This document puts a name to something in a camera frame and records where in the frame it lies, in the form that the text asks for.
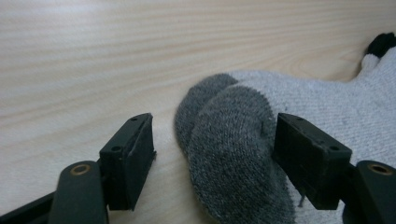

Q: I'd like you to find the grey sock with black cuff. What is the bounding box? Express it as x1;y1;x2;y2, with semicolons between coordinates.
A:
174;32;396;159
186;46;396;224

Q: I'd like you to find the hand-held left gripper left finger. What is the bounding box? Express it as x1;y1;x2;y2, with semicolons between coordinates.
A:
98;112;157;212

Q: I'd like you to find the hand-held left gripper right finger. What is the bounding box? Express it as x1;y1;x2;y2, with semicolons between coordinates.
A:
271;112;355;212

